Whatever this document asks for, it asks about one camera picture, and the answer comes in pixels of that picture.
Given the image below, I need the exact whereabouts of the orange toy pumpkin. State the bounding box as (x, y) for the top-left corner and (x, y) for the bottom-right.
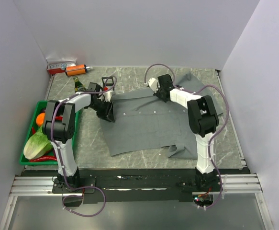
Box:
(35, 112), (45, 127)

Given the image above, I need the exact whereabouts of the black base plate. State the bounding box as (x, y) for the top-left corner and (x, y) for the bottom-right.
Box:
(52, 167), (250, 204)

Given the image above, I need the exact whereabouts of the black wire frame stand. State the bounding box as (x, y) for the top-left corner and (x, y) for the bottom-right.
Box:
(101, 75), (117, 94)

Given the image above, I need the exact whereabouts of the aluminium rail frame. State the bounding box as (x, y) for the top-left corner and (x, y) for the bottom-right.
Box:
(9, 174), (263, 196)

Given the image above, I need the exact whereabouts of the toy napa cabbage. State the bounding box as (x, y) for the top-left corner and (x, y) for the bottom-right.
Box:
(23, 127), (53, 160)

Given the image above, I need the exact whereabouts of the orange cylinder tool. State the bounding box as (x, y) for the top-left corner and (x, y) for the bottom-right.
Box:
(65, 64), (93, 77)

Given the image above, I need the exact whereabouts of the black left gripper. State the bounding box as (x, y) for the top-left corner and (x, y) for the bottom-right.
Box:
(88, 100), (115, 122)

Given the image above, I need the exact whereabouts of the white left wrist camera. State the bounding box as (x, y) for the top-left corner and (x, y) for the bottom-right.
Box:
(103, 87), (115, 102)

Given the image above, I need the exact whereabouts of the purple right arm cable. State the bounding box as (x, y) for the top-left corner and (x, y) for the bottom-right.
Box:
(145, 63), (230, 212)

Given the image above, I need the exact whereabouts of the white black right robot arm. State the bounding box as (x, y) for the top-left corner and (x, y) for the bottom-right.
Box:
(148, 74), (219, 191)

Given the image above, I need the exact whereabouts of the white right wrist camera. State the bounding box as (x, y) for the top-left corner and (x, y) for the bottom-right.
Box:
(145, 78), (158, 92)

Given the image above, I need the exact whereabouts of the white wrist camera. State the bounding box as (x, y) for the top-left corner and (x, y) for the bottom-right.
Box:
(103, 87), (115, 102)
(145, 78), (158, 92)

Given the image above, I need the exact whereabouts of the green glass bottle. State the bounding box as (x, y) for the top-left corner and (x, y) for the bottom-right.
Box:
(73, 77), (86, 92)

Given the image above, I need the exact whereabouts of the green plastic basket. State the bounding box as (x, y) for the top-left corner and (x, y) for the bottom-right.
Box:
(19, 100), (81, 166)

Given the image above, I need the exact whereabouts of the red toy chili pepper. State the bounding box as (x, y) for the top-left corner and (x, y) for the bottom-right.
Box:
(29, 156), (57, 162)

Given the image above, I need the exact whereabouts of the grey button-up shirt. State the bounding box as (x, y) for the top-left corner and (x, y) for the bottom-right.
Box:
(98, 70), (225, 160)

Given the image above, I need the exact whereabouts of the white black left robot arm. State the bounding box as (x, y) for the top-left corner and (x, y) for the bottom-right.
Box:
(42, 81), (116, 193)

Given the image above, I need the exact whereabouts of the red white carton box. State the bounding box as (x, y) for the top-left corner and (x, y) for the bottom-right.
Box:
(47, 61), (76, 75)

